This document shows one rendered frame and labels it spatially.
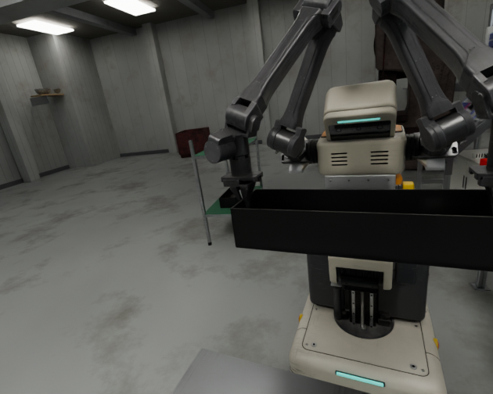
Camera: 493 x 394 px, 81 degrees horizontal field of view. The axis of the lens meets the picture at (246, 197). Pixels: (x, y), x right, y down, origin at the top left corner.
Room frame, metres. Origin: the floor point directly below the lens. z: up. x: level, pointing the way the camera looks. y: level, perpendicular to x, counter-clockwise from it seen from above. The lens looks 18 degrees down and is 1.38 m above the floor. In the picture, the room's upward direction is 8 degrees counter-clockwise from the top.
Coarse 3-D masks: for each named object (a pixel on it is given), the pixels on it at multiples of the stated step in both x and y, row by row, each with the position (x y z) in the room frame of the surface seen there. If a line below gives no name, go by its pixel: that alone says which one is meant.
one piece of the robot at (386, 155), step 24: (312, 144) 1.02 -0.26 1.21; (336, 144) 0.96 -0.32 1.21; (360, 144) 0.92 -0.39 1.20; (384, 144) 0.89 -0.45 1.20; (408, 144) 0.88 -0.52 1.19; (336, 168) 0.97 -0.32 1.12; (360, 168) 0.93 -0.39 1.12; (384, 168) 0.90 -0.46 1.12; (336, 264) 0.94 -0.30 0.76; (360, 264) 0.90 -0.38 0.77; (384, 264) 0.87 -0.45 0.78; (384, 288) 0.88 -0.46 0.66
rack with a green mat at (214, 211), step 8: (256, 136) 3.45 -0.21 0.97; (192, 144) 2.74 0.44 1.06; (256, 144) 3.45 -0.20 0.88; (192, 152) 2.74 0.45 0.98; (200, 152) 2.89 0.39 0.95; (256, 152) 3.46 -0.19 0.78; (200, 184) 2.76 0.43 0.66; (200, 192) 2.74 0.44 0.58; (240, 192) 2.62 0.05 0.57; (200, 200) 2.74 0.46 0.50; (216, 208) 2.88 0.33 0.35; (224, 208) 2.84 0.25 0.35; (208, 216) 2.73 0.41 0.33; (216, 216) 2.70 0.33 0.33; (224, 216) 2.68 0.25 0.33; (208, 232) 2.74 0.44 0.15; (208, 240) 2.74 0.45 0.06
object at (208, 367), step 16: (208, 352) 0.57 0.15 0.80; (192, 368) 0.53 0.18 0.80; (208, 368) 0.52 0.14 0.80; (224, 368) 0.52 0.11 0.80; (240, 368) 0.51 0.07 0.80; (256, 368) 0.51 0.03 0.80; (272, 368) 0.50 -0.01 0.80; (192, 384) 0.49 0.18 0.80; (208, 384) 0.48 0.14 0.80; (224, 384) 0.48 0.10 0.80; (240, 384) 0.47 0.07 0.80; (256, 384) 0.47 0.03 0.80; (272, 384) 0.46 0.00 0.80; (288, 384) 0.46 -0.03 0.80; (304, 384) 0.45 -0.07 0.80; (320, 384) 0.45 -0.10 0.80
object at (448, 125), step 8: (440, 120) 0.77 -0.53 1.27; (448, 120) 0.75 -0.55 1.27; (456, 120) 0.74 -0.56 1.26; (464, 120) 0.74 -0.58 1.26; (448, 128) 0.74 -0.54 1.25; (456, 128) 0.74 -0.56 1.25; (464, 128) 0.73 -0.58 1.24; (448, 136) 0.74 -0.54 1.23; (456, 136) 0.74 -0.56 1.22; (464, 136) 0.74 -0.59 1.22; (448, 144) 0.75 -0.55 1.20
